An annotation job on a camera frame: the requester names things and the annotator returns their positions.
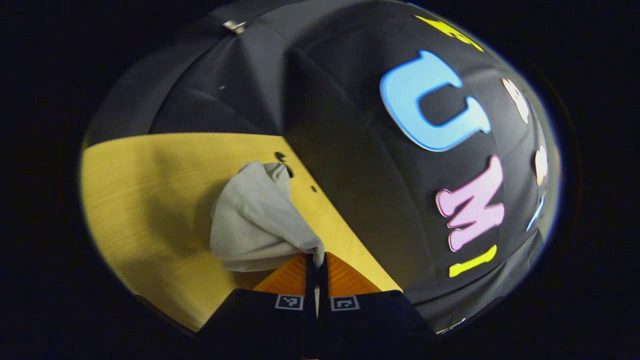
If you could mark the metal binder clip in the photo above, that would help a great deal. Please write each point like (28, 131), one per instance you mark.
(234, 26)

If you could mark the black backdrop cloth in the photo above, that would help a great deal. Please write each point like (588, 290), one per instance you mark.
(350, 150)

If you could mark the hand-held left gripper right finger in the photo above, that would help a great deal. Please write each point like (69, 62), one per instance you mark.
(323, 295)

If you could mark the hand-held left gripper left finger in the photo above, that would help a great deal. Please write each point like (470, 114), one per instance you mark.
(310, 295)

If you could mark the white jeans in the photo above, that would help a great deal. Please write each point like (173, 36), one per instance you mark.
(255, 220)

